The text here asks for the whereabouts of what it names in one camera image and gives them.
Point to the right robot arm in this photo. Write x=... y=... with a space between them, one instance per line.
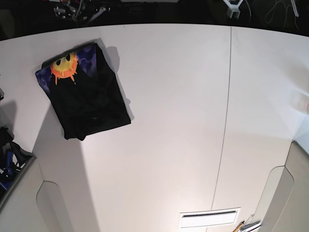
x=79 y=10

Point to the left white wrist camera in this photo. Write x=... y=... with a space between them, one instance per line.
x=233 y=10

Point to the blue black bag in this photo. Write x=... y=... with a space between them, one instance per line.
x=12 y=160

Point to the black T-shirt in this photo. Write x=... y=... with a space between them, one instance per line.
x=83 y=91

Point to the grey pen tool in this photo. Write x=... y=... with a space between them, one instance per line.
x=251 y=227

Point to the yellow pencil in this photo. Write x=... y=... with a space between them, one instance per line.
x=239 y=226

